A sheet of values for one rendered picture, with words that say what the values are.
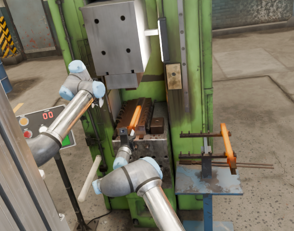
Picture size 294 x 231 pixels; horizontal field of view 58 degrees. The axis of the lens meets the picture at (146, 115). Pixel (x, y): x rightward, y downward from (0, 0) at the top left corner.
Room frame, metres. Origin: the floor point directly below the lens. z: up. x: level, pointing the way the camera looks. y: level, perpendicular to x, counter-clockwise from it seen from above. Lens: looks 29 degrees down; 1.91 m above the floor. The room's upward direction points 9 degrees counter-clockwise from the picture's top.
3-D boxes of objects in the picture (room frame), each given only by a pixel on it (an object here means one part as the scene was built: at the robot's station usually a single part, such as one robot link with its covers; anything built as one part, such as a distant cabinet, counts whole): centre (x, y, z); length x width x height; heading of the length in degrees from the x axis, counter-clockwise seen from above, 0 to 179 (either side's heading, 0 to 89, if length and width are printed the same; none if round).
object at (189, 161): (1.34, -0.46, 0.71); 0.60 x 0.04 x 0.01; 72
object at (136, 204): (1.75, 0.03, 0.23); 0.55 x 0.37 x 0.47; 169
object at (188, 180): (1.27, -0.32, 0.70); 0.40 x 0.30 x 0.02; 78
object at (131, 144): (1.31, 0.14, 0.99); 0.12 x 0.08 x 0.09; 169
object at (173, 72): (1.61, -0.21, 1.27); 0.09 x 0.02 x 0.17; 79
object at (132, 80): (1.75, 0.08, 1.32); 0.42 x 0.20 x 0.10; 169
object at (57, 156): (1.57, 0.68, 0.54); 0.04 x 0.04 x 1.08; 79
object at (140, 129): (1.75, 0.08, 0.96); 0.42 x 0.20 x 0.09; 169
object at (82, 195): (1.52, 0.48, 0.62); 0.44 x 0.05 x 0.05; 169
